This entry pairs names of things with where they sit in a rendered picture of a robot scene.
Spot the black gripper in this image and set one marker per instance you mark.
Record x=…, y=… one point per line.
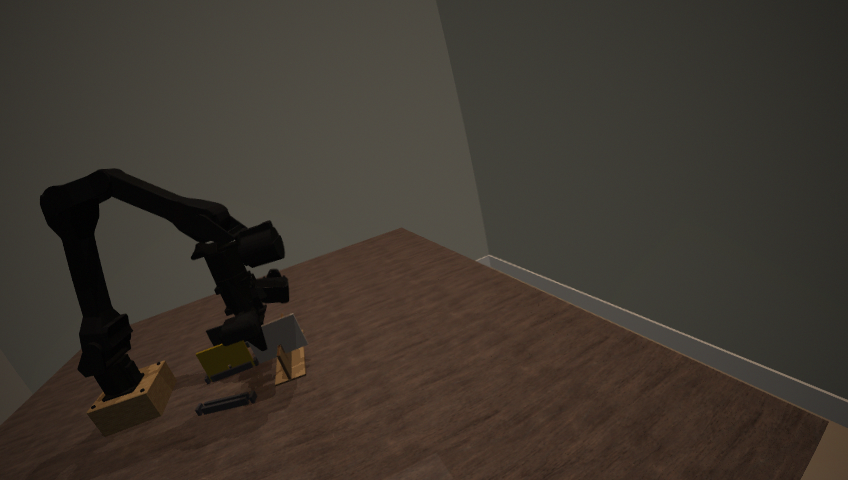
x=246, y=324

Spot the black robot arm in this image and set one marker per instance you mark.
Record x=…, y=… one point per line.
x=72, y=212

